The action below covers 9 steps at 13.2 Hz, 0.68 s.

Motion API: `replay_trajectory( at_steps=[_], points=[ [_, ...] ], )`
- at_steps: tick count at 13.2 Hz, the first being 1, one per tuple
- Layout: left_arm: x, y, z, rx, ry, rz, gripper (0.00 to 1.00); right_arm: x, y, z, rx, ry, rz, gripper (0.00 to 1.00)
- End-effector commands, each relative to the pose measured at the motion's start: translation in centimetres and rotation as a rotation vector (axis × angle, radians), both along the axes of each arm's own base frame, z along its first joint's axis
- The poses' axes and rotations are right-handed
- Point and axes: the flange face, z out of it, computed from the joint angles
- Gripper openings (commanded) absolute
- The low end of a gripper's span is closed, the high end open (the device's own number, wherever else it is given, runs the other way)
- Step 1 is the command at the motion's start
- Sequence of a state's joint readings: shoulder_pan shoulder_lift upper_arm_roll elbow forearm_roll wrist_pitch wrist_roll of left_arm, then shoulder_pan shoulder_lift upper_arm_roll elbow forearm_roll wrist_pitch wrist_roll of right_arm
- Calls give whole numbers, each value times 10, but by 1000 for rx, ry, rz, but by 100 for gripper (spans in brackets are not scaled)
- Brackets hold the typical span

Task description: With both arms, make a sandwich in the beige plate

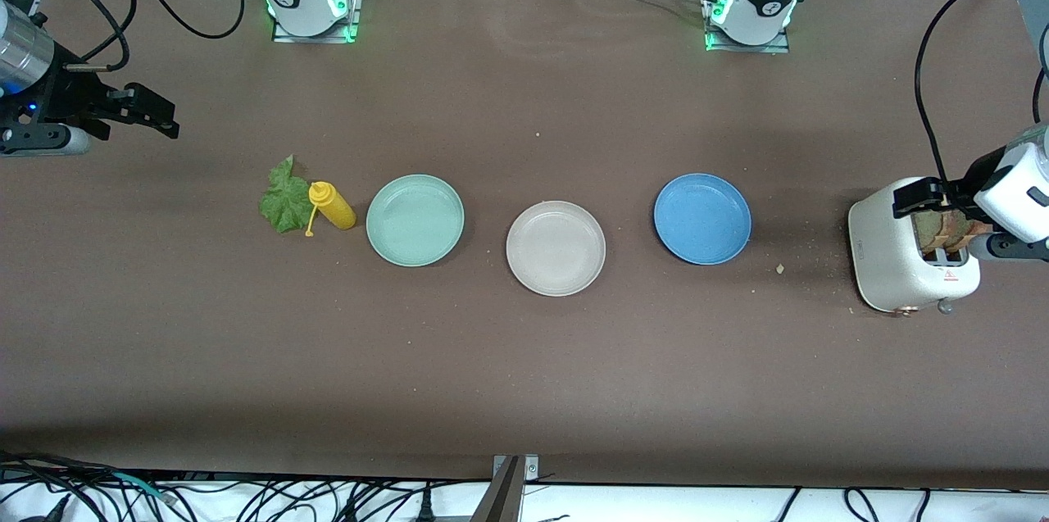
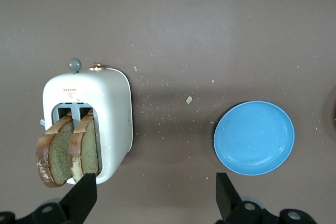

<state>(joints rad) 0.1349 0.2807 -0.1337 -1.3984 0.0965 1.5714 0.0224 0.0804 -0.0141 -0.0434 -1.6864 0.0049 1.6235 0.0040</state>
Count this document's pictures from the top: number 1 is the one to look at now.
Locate brown bread slice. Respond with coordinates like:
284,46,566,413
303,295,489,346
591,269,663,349
920,209,956,254
942,207,994,251

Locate green lettuce leaf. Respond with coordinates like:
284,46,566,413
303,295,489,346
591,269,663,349
258,155,316,234

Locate yellow mustard squeeze bottle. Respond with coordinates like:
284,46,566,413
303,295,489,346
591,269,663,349
304,181,358,238

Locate blue round plate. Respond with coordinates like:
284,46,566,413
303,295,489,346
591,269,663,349
653,172,752,266

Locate green round plate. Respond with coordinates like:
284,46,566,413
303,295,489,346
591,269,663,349
366,174,465,268

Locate beige round plate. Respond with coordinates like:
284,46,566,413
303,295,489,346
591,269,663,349
506,200,607,297

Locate white toaster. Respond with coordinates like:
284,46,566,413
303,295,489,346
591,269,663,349
847,176,982,316

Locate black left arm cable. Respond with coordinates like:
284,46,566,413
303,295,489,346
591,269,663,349
914,0,1049,183

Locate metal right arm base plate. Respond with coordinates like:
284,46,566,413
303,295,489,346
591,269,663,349
272,0,360,44

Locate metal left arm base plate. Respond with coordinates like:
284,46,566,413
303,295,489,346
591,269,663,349
703,0,792,54

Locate tangled black cable bundle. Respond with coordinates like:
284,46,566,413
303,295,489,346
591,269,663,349
0,450,493,522

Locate teal cable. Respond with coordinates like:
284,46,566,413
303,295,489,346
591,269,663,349
111,470,177,504

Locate metal table edge bracket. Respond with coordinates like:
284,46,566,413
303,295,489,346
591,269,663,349
470,454,540,522

